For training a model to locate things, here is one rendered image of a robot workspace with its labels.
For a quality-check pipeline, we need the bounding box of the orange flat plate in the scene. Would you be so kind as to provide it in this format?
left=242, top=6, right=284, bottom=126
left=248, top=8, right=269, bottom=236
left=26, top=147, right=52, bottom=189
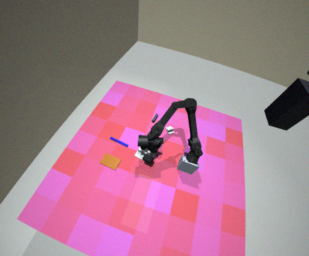
left=100, top=153, right=121, bottom=170

